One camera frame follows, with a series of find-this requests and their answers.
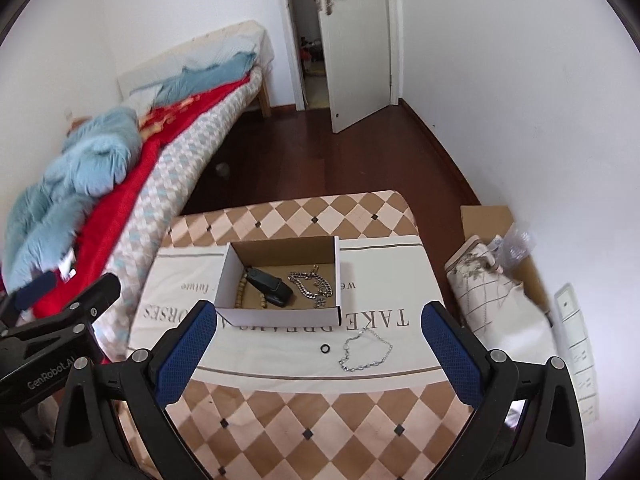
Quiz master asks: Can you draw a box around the cream printed cloth mat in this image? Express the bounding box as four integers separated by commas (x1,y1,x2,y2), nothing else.
128,236,445,393

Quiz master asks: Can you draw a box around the light blue duvet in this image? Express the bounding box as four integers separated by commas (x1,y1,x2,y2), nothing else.
1,106,142,292

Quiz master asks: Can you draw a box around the bed with patterned mattress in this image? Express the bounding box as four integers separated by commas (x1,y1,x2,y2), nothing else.
8,19,277,361

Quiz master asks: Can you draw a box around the white door frame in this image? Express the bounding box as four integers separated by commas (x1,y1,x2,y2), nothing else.
279,0,404,112

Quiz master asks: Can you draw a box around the thick silver chain bracelet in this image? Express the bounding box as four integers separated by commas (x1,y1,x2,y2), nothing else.
287,263,333,309

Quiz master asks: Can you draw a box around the wooden bead bracelet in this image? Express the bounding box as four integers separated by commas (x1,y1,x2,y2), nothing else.
233,271,269,310

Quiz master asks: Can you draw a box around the silver link chain necklace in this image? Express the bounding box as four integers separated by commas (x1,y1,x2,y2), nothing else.
338,326,394,373

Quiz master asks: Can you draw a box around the white power strip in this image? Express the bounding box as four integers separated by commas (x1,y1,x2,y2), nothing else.
554,283,599,426

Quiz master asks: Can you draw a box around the clear plastic bag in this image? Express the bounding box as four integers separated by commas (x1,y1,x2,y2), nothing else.
497,222,536,270

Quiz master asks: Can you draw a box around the white door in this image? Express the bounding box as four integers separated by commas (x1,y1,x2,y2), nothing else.
319,0,390,133

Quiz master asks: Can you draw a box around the red blanket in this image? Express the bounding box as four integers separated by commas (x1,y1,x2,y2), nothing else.
32,76,250,318

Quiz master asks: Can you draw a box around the checkered diamond tablecloth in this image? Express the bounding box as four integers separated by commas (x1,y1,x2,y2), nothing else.
162,191,471,479

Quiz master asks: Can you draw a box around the flat brown cardboard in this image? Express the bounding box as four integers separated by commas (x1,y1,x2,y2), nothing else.
460,205,550,313

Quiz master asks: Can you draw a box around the blue folded sheet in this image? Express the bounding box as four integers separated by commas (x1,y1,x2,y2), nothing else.
153,52,257,107

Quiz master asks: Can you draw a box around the black smart band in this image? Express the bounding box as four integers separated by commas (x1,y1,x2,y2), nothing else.
246,268,293,308

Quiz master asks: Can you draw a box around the floral fabric bag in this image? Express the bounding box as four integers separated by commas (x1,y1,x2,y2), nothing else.
445,235,556,364

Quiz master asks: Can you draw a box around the white cardboard box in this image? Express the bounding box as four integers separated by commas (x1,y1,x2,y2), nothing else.
214,235,343,328

